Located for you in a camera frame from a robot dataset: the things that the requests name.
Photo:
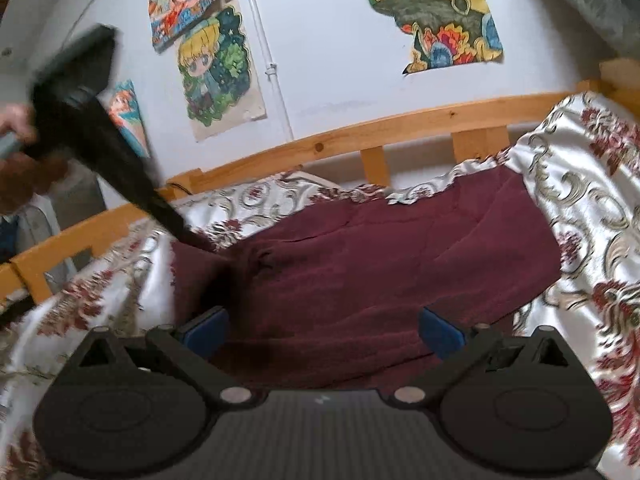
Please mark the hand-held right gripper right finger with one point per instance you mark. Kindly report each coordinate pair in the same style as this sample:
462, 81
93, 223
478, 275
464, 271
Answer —
440, 335

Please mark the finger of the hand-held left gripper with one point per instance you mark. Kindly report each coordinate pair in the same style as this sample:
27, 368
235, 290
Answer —
150, 195

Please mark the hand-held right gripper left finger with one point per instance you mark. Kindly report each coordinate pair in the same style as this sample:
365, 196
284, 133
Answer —
207, 331

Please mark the maroon knit garment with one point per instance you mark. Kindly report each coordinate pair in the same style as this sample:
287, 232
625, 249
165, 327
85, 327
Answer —
375, 270

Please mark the person's left forearm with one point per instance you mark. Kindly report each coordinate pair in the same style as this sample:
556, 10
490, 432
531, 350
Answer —
27, 180

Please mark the person's left hand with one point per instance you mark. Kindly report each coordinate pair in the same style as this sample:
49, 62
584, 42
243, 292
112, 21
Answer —
15, 122

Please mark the white floral printed blanket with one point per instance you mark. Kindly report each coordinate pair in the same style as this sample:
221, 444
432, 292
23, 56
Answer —
590, 220

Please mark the small orange cartoon wall poster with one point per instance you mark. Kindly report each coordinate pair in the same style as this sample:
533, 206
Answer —
129, 115

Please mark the orange-haired cartoon wall poster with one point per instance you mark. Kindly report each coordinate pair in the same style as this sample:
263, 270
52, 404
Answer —
182, 7

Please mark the blond cartoon figure wall poster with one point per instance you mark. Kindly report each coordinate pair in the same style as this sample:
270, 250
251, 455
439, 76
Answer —
220, 75

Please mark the white wall pipe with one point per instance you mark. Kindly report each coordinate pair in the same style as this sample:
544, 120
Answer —
270, 70

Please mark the wooden bed frame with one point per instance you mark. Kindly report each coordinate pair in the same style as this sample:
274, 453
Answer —
400, 125

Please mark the colourful landscape wall poster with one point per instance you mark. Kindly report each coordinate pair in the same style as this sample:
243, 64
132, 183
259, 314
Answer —
430, 10

